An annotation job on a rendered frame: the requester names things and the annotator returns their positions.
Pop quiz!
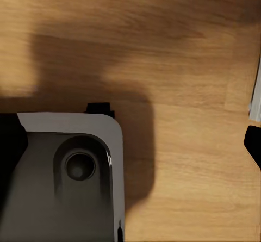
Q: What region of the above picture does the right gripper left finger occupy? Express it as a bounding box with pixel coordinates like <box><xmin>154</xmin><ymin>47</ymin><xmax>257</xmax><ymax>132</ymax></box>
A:
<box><xmin>0</xmin><ymin>126</ymin><xmax>28</xmax><ymax>191</ymax></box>

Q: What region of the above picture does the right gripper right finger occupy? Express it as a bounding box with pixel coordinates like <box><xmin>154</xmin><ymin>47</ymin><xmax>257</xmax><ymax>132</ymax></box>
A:
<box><xmin>244</xmin><ymin>125</ymin><xmax>261</xmax><ymax>169</ymax></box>

